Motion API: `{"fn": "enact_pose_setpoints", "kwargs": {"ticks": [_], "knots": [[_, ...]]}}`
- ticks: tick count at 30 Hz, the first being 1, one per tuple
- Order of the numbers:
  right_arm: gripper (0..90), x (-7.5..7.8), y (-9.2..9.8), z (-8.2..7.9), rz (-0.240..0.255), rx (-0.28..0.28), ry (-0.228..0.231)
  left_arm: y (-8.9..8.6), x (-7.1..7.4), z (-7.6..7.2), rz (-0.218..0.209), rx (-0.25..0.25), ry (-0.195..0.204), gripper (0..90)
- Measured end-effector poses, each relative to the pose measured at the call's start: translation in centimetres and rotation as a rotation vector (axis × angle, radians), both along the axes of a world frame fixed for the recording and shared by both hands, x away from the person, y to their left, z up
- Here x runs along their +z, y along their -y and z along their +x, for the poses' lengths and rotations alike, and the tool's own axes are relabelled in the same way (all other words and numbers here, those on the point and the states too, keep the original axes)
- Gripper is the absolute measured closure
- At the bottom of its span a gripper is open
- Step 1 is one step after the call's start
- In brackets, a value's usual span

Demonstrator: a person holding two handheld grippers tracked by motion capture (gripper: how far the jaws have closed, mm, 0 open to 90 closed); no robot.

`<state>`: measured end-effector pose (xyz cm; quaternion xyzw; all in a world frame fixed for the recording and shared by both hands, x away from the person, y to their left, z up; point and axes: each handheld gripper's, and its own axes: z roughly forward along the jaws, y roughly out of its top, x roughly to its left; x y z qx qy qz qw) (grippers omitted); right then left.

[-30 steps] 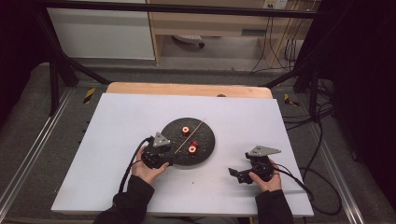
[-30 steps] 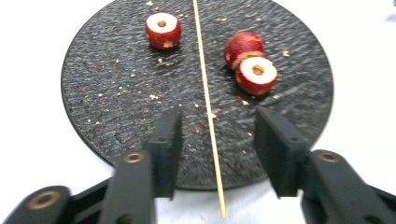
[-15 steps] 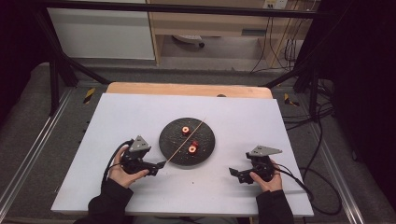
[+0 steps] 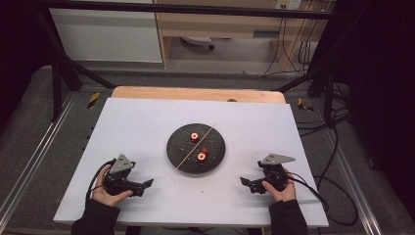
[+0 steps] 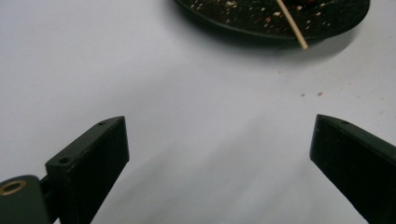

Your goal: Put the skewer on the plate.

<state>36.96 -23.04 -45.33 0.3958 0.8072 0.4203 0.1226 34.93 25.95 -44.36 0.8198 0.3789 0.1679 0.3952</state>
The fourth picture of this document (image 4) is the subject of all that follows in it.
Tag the thin bamboo skewer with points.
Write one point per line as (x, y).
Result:
(192, 150)

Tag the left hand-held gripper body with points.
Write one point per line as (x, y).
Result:
(121, 164)

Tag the light wooden desk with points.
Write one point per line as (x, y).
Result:
(225, 26)

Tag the person's right hand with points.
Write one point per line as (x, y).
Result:
(284, 195)

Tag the white cabinet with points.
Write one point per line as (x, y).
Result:
(104, 36)

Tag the wooden table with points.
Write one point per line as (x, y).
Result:
(195, 94)

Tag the white wall socket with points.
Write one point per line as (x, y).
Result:
(288, 4)

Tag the black metal frame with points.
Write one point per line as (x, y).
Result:
(195, 9)

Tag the white board sheet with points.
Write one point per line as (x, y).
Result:
(137, 130)

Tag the white chair leg with caster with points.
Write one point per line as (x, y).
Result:
(197, 40)

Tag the small red sausage piece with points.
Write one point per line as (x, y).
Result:
(204, 150)

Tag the black curtain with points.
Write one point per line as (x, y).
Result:
(381, 81)
(16, 49)

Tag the yellow black striped tape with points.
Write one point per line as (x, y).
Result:
(303, 105)
(93, 100)

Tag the person's left hand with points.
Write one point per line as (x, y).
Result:
(102, 196)

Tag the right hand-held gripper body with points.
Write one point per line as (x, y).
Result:
(275, 174)

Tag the aluminium rail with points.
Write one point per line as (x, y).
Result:
(36, 156)
(350, 176)

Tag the black speckled round plate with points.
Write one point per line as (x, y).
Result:
(179, 147)

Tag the small dark knob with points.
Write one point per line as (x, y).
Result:
(232, 100)

